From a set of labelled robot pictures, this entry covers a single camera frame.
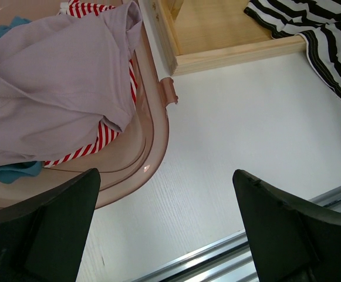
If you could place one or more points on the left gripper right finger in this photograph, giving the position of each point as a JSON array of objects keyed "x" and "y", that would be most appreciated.
[{"x": 291, "y": 239}]

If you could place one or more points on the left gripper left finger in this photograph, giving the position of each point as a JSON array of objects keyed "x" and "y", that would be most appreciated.
[{"x": 43, "y": 238}]

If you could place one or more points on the teal tank top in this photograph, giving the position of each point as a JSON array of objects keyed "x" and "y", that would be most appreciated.
[{"x": 12, "y": 172}]

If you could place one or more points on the mauve tank top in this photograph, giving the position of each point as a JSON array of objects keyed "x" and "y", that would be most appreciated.
[{"x": 60, "y": 76}]

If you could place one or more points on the black white striped tank top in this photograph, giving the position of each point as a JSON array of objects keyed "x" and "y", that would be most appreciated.
[{"x": 317, "y": 22}]

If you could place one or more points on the red white striped tank top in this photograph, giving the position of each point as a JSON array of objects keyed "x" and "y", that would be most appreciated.
[{"x": 105, "y": 135}]

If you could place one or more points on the wooden clothes rack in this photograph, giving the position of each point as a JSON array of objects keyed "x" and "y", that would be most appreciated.
[{"x": 201, "y": 35}]

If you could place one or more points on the aluminium mounting rail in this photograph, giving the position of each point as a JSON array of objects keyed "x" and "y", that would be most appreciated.
[{"x": 228, "y": 259}]

